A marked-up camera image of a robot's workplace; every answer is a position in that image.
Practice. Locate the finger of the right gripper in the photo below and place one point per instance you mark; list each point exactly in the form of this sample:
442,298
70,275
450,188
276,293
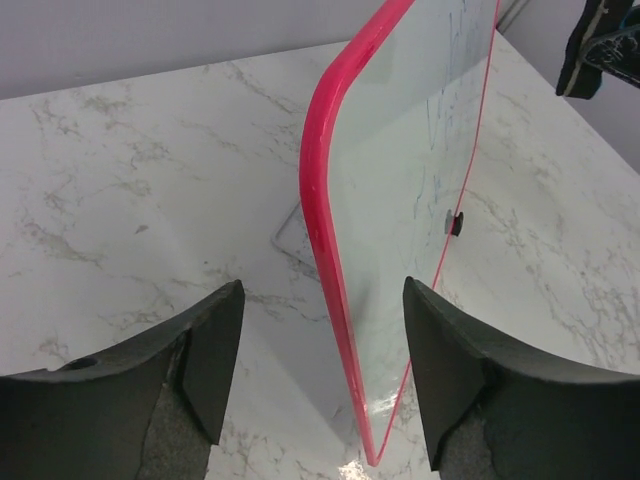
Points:
604,41

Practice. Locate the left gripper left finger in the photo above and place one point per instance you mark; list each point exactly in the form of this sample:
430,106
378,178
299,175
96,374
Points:
150,407

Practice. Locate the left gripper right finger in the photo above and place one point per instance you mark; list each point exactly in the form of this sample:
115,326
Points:
494,407

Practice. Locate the pink-framed whiteboard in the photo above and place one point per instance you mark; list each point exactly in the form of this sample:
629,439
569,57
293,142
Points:
386,150

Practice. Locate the black stand foot right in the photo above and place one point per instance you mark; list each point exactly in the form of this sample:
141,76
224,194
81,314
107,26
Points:
454,223

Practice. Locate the wire whiteboard stand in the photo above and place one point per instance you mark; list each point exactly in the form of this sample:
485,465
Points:
291,237

